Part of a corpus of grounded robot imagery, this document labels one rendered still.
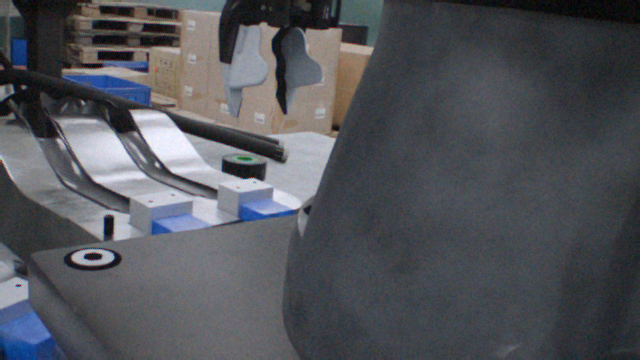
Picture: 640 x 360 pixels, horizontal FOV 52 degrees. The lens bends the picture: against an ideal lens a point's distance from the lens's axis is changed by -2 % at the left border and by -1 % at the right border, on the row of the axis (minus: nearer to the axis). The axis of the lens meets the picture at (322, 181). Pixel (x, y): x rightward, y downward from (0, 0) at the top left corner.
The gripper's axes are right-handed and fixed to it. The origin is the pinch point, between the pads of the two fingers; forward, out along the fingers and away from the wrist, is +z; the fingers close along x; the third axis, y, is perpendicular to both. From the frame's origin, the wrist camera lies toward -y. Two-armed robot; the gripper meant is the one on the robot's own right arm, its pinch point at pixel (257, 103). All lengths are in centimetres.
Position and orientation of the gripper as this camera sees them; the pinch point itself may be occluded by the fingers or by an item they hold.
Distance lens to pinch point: 70.0
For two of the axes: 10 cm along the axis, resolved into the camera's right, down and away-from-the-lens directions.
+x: 7.0, -1.2, 7.1
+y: 7.1, 2.6, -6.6
